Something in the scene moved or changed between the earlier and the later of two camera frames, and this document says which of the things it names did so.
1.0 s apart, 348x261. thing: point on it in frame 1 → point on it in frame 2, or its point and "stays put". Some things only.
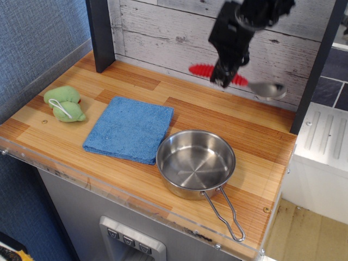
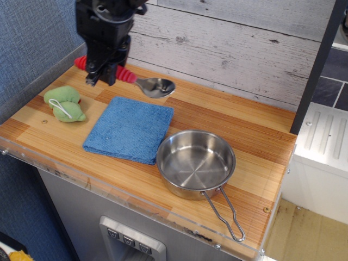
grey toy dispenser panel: (122, 242) stays put
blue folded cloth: (131, 130) stays put
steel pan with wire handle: (192, 162) stays put
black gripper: (231, 38) → (107, 25)
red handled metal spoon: (268, 91) → (153, 87)
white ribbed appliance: (317, 177) stays put
